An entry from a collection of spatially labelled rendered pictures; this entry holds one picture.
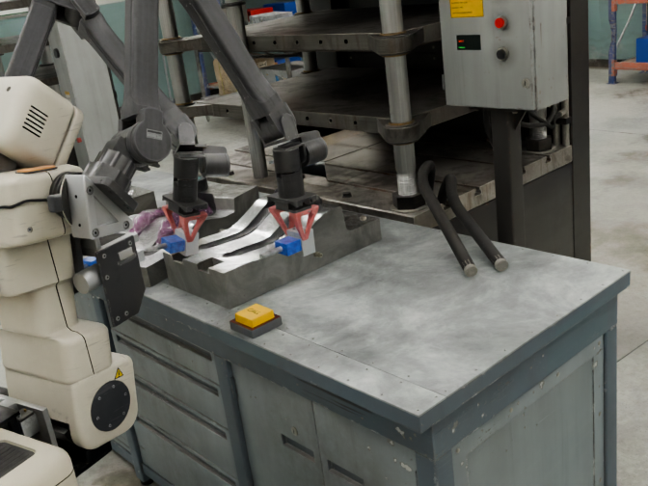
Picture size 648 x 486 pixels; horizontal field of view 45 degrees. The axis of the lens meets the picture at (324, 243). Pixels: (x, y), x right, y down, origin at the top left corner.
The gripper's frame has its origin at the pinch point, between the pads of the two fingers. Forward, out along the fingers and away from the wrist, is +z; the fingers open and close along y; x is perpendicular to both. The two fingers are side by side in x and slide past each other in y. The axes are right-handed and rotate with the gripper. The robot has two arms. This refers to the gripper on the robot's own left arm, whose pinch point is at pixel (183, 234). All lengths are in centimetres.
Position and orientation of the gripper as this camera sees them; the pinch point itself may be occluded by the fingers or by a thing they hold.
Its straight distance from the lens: 191.2
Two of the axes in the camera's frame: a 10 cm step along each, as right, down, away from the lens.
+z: -0.9, 9.3, 3.6
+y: -6.7, -3.3, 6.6
